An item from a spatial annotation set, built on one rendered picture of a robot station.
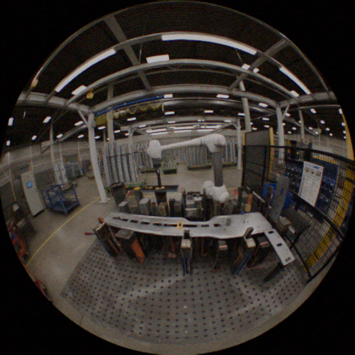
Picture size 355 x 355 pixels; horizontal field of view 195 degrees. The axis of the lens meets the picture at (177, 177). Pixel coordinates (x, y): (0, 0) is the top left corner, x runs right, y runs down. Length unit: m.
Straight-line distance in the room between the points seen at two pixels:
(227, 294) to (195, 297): 0.20
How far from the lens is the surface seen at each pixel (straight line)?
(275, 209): 0.94
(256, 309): 0.91
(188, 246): 0.58
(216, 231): 0.73
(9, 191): 7.30
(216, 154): 1.04
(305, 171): 1.06
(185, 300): 0.84
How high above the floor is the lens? 1.51
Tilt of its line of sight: 15 degrees down
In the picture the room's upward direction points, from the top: 5 degrees counter-clockwise
